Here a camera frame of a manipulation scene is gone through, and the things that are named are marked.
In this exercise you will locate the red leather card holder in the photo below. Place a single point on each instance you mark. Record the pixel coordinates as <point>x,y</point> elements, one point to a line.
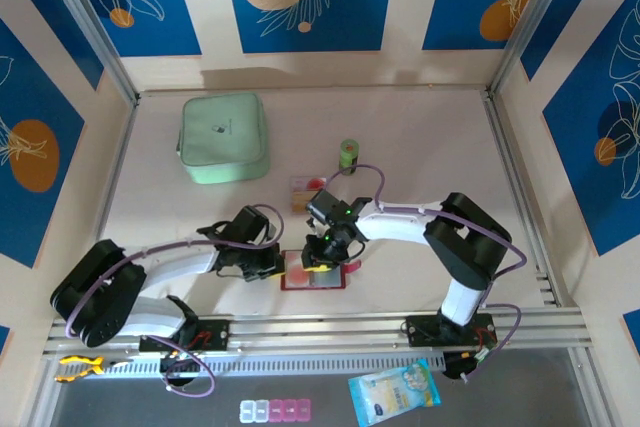
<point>325,283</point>

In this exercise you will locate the pale card with red circle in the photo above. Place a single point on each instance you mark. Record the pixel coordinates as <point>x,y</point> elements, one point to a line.
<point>296,276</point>

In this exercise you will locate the white and red printed card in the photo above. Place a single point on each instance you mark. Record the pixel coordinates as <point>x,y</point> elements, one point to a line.
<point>305,183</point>

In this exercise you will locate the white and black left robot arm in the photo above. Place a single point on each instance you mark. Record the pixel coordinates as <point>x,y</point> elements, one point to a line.
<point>175,262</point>

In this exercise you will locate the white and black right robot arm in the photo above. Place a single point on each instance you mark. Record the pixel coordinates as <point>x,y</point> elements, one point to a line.
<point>400,224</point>

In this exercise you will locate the green cylindrical can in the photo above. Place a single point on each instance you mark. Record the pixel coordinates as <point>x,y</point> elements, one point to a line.
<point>348,154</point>

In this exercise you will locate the mint green zip case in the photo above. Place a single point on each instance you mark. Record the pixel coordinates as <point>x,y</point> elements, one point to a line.
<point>222,137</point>

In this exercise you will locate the black base connector block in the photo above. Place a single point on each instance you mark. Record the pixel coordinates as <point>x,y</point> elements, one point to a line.
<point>457,364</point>
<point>177,369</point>

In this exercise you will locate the white and pink pill organizer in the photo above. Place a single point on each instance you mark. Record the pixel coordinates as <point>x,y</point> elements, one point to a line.
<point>275,410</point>

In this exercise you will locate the blue and white snack packet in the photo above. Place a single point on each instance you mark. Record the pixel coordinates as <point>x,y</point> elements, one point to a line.
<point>392,392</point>

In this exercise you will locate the grey metal shelf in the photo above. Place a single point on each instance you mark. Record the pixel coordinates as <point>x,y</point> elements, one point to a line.
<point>150,407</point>

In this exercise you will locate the aluminium mounting rail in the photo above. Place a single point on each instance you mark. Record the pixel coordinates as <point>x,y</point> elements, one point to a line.
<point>320,329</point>

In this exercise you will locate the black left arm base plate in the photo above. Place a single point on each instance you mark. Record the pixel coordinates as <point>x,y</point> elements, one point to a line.
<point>215,334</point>

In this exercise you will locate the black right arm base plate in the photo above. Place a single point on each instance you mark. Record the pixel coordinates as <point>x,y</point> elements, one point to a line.
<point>420,329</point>

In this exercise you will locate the aluminium table edge rail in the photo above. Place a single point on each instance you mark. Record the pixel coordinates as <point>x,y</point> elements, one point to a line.
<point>525,172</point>
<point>117,197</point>

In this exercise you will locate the aluminium frame post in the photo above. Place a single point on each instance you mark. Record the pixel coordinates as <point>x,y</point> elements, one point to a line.
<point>87,22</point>
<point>530,22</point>

